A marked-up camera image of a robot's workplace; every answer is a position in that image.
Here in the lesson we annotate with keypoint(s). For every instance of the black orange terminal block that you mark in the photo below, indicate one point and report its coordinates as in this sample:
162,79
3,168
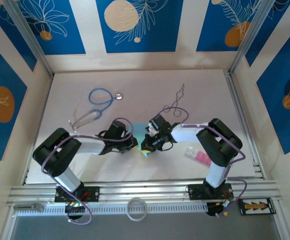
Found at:
257,206

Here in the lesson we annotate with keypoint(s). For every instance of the light blue paper sheet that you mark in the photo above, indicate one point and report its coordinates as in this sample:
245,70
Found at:
138,128

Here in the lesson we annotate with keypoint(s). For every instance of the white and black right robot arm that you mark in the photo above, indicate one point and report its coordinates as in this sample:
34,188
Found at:
185,132

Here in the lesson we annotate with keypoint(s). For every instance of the aluminium corner post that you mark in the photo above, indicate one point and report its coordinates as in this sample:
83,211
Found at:
28,35
248,35

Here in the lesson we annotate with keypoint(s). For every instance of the pink and clear pill box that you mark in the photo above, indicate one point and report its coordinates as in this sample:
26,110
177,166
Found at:
200,157

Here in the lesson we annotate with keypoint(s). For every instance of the aluminium front rail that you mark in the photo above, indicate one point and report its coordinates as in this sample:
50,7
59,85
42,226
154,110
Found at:
147,192

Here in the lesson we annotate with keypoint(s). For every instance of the aluminium side rail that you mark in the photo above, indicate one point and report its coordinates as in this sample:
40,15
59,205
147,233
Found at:
237,100

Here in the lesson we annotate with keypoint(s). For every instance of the small metal bracket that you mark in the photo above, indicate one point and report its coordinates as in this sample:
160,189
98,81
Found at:
27,207

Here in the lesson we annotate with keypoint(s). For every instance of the blue stethoscope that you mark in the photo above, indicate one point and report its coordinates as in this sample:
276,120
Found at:
119,95

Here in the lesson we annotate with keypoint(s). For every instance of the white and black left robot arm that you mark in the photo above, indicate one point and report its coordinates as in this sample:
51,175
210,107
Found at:
90,145

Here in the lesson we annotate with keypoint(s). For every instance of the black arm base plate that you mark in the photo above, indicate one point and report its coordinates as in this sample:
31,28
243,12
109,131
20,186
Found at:
93,193
195,192

